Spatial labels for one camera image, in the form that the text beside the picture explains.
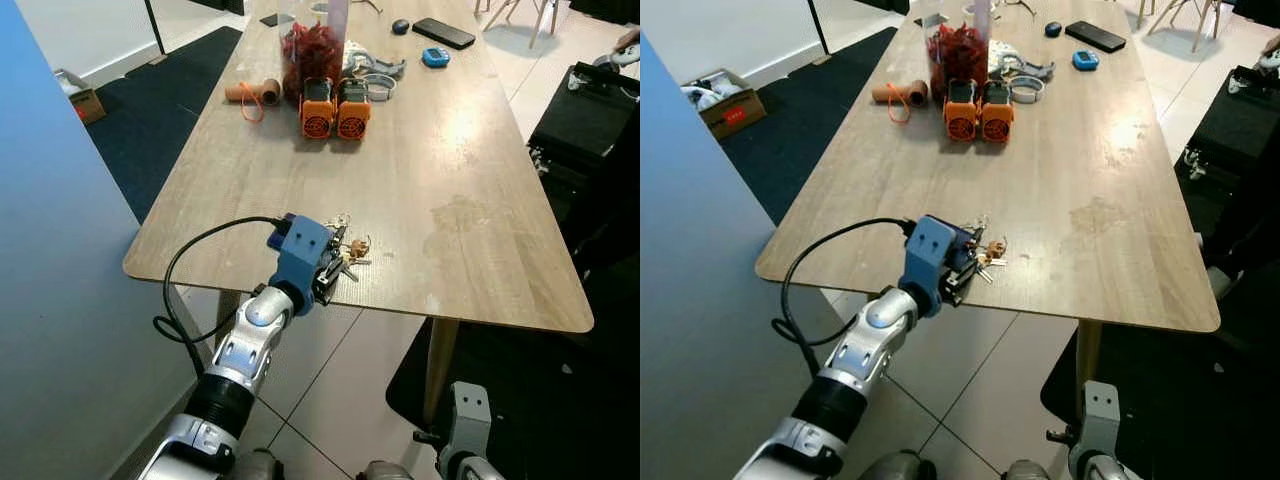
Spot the black floor mat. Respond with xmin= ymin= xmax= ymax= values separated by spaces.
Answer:
xmin=1040 ymin=265 xmax=1280 ymax=480
xmin=385 ymin=255 xmax=641 ymax=480

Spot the orange black fan device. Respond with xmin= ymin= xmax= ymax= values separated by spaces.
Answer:
xmin=943 ymin=80 xmax=981 ymax=141
xmin=979 ymin=82 xmax=1016 ymax=144
xmin=335 ymin=80 xmax=372 ymax=141
xmin=299 ymin=78 xmax=338 ymax=139

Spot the wooden table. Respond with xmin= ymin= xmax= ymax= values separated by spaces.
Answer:
xmin=755 ymin=0 xmax=1222 ymax=411
xmin=123 ymin=0 xmax=595 ymax=426

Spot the brown cardboard tube orange band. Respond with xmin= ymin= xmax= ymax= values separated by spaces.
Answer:
xmin=872 ymin=80 xmax=931 ymax=125
xmin=224 ymin=78 xmax=284 ymax=123

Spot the black floor rug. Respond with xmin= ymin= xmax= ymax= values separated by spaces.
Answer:
xmin=85 ymin=27 xmax=244 ymax=223
xmin=720 ymin=27 xmax=899 ymax=226

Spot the grey metal clamp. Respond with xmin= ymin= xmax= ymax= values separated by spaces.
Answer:
xmin=345 ymin=50 xmax=408 ymax=103
xmin=990 ymin=50 xmax=1056 ymax=106

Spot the clear jar red lid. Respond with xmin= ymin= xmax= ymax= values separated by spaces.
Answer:
xmin=280 ymin=0 xmax=351 ymax=106
xmin=928 ymin=0 xmax=993 ymax=101

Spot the black smartphone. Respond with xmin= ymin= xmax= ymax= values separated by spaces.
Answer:
xmin=412 ymin=17 xmax=477 ymax=50
xmin=1065 ymin=20 xmax=1128 ymax=53

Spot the cardboard box red label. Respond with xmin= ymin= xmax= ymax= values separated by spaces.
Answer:
xmin=682 ymin=68 xmax=769 ymax=141
xmin=55 ymin=68 xmax=107 ymax=126

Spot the black equipment case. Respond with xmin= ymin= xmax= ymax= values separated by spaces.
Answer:
xmin=527 ymin=62 xmax=641 ymax=171
xmin=1180 ymin=65 xmax=1280 ymax=181

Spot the black bag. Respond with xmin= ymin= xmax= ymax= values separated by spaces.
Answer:
xmin=570 ymin=0 xmax=641 ymax=26
xmin=1232 ymin=0 xmax=1280 ymax=29

